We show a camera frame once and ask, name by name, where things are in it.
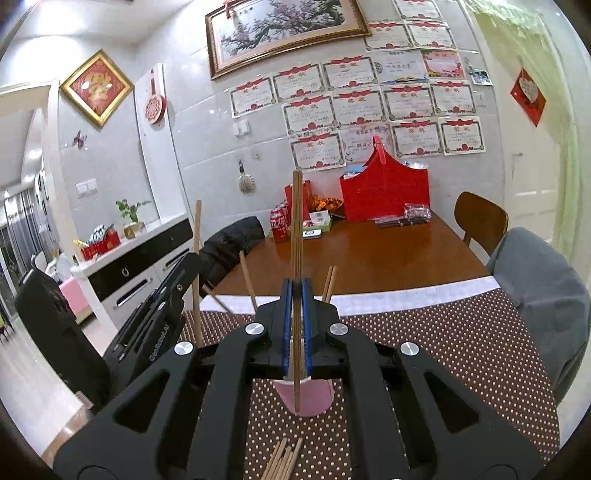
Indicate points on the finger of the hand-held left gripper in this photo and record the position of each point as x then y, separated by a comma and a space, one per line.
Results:
184, 272
161, 309

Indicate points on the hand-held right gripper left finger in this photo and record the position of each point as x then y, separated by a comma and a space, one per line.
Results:
287, 323

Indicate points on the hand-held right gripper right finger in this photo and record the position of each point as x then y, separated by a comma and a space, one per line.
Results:
308, 323

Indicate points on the single wooden chopstick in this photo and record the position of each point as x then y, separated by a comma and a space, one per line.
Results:
298, 221
247, 281
213, 296
328, 284

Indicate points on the pink cup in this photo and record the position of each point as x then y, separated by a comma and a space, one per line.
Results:
314, 397

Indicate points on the bunch of wooden chopsticks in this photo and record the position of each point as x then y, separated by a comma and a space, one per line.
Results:
281, 461

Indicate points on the white and black sideboard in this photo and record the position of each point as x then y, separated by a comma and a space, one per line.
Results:
129, 263

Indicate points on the potted green plant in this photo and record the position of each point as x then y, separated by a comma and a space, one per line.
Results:
131, 212

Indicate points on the red tin box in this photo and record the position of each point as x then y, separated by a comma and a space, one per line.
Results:
105, 245

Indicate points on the red cola can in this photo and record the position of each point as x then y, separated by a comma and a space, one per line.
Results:
277, 213
280, 230

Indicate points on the black and white snack bag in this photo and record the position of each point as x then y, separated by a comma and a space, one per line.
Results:
99, 232

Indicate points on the grey window curtain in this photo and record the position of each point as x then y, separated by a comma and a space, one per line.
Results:
21, 230

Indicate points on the green tray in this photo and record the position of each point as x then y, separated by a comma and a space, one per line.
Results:
324, 224

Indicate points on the white table runner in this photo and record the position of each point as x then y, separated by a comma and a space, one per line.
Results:
415, 295

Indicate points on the orange snacks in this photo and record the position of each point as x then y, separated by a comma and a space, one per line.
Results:
328, 203

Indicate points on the flat dark packets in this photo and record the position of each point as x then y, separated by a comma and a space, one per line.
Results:
390, 221

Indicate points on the brown polka-dot tablecloth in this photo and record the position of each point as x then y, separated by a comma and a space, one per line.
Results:
438, 332

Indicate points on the red gift bag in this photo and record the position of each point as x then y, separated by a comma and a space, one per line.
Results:
383, 189

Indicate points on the black packet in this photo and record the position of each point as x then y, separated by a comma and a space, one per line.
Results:
418, 213

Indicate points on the round red hanging ornament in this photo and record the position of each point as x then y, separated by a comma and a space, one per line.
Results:
154, 108

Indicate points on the brown wooden chair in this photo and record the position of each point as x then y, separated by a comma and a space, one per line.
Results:
480, 217

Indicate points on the red and gold framed picture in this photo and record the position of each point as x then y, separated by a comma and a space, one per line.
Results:
97, 87

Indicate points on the framed plum blossom painting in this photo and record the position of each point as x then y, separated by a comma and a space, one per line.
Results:
286, 32

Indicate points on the white door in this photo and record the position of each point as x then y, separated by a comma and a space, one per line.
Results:
531, 184

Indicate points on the small photo print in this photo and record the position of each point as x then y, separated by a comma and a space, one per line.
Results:
480, 77

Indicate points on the red heart door hanging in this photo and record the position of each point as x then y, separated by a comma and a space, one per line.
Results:
528, 92

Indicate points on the round woven wall hanging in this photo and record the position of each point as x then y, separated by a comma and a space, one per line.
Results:
246, 183

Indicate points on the white double wall switch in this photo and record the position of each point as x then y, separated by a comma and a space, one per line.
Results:
87, 187

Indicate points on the small white wall switch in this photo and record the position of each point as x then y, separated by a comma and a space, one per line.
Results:
241, 128

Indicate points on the butterfly wall sticker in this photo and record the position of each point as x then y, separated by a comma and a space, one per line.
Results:
80, 139

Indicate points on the wall of award certificates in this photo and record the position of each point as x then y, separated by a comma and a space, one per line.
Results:
355, 108

